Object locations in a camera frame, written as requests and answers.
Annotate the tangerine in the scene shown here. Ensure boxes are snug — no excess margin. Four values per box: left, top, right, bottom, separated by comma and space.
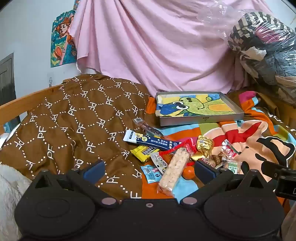
182, 166, 196, 180

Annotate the clear quail egg packet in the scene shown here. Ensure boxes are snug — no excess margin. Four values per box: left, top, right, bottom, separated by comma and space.
207, 154, 226, 169

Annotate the grey tray with frog drawing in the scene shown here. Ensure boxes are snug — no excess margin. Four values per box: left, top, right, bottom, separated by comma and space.
155, 91, 245, 127

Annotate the yellow snack packet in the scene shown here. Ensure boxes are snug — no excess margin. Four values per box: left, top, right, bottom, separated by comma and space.
130, 146, 159, 163

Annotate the wooden bed frame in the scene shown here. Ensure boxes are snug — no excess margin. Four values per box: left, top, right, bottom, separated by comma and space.
0, 77, 77, 133

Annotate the pink curtain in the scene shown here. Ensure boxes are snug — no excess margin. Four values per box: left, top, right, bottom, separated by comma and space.
69, 0, 273, 98

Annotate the long blue white packet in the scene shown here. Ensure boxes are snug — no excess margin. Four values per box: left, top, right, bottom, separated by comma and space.
123, 130, 182, 151

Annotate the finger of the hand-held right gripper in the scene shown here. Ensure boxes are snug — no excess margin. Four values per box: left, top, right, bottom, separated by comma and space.
264, 160, 291, 181

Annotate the puffed rice bar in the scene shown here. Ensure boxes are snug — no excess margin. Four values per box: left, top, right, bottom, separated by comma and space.
158, 148, 188, 193

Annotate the small light blue packet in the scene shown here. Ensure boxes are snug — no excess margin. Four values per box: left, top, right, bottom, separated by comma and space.
141, 164, 163, 184

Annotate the clear packet with barcode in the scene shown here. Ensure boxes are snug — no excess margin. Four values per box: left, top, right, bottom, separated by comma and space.
132, 117, 163, 137

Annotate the dark window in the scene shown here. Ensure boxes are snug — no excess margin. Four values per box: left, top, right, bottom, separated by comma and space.
0, 53, 16, 130

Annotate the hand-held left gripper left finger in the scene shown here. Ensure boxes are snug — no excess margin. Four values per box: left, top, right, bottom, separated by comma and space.
30, 160, 119, 208

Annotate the red green quail egg packet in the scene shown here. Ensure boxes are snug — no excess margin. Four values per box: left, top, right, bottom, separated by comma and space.
220, 139, 239, 159

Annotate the white green snack packet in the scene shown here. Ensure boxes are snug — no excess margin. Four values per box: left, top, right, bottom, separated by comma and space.
150, 152, 174, 175

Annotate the plastic-wrapped bedding bundle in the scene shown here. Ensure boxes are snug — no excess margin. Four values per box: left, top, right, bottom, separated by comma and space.
217, 7, 296, 105

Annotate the gold foil packet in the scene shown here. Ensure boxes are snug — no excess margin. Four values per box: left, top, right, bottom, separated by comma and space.
190, 135, 215, 161

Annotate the brown patterned pillow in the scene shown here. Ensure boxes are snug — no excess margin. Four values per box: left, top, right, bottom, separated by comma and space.
0, 74, 158, 202

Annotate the white fluffy cloth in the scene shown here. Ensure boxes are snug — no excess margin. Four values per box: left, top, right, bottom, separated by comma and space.
0, 164, 33, 241

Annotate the colourful cartoon blanket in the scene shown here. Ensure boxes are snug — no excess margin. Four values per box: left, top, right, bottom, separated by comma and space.
141, 89, 296, 214

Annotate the wall poster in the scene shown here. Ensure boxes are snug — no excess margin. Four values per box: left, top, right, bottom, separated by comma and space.
50, 0, 80, 68

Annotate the small green white packet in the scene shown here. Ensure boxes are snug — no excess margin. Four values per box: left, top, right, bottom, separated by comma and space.
225, 160, 242, 175

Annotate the red snack packet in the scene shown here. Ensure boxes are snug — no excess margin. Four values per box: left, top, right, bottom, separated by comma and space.
178, 137, 198, 154

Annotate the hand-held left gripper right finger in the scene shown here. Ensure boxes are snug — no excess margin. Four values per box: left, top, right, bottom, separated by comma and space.
179, 160, 270, 207

